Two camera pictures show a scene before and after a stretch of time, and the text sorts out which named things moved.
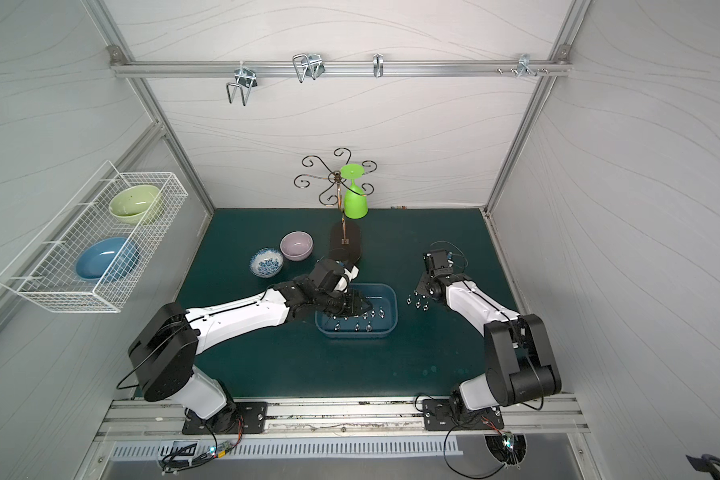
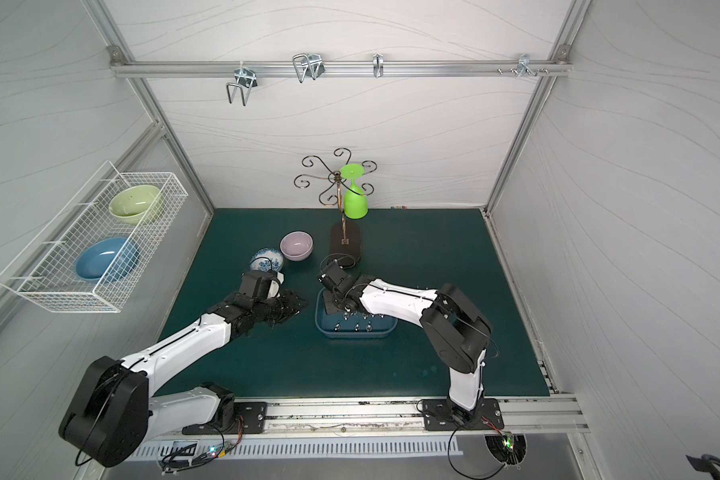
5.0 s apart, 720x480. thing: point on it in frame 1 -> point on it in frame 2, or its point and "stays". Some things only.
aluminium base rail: [162, 420] stays
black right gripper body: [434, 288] -> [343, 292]
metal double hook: [308, 65] stays
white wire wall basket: [94, 250] stays
